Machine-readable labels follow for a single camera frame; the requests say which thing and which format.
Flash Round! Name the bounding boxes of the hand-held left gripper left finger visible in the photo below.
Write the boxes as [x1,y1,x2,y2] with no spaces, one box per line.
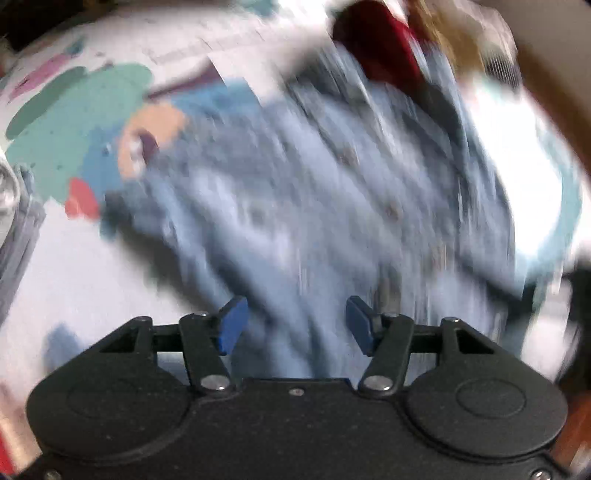
[99,296,249,395]

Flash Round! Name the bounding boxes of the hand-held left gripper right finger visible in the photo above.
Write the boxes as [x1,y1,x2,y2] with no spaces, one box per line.
[346,295,495,400]

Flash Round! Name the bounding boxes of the blue denim jeans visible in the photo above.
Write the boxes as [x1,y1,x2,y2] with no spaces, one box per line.
[99,46,522,379]

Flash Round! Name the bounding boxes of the cartoon printed mat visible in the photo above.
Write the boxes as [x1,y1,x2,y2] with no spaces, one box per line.
[0,0,587,416]

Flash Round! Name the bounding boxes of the grey ribbed object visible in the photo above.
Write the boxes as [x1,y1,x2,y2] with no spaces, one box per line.
[0,161,47,324]

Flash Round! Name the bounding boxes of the red cloth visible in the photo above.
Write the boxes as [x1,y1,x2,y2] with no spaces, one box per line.
[332,0,426,88]

